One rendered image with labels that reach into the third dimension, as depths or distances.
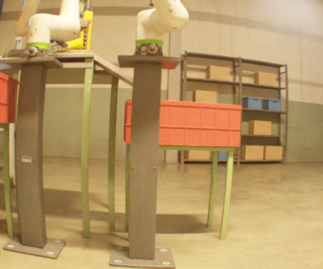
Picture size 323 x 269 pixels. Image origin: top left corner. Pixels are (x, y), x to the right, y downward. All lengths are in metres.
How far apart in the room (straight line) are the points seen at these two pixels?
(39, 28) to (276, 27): 7.08
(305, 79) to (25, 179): 7.42
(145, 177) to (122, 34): 6.04
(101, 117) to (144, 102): 5.72
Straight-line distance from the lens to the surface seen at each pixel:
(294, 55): 8.53
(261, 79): 7.63
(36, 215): 1.83
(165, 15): 1.65
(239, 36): 8.05
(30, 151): 1.79
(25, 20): 2.18
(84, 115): 2.07
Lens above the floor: 0.63
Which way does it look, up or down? 1 degrees down
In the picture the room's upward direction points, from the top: 2 degrees clockwise
